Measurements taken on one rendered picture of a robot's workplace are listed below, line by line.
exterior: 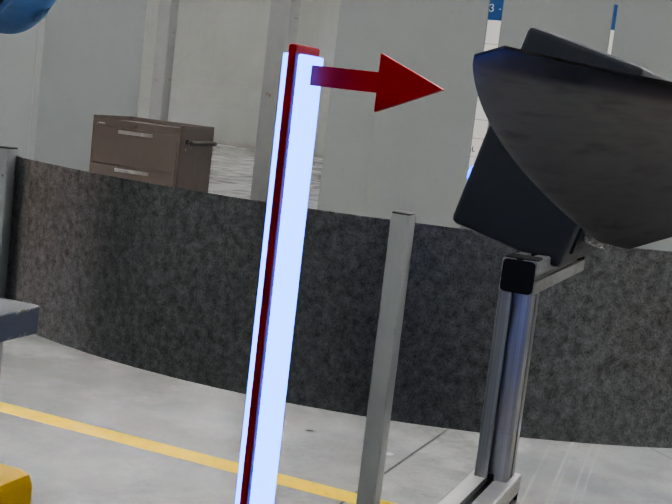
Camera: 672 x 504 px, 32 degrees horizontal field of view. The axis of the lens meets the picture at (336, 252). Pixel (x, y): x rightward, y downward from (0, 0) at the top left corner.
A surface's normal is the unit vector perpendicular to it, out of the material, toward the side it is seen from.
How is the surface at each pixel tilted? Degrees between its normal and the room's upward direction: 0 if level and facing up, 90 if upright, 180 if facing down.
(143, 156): 90
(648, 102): 168
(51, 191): 90
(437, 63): 90
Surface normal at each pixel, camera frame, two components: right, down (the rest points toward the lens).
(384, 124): -0.40, 0.07
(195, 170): 0.93, 0.15
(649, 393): 0.22, 0.15
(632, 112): -0.18, 0.98
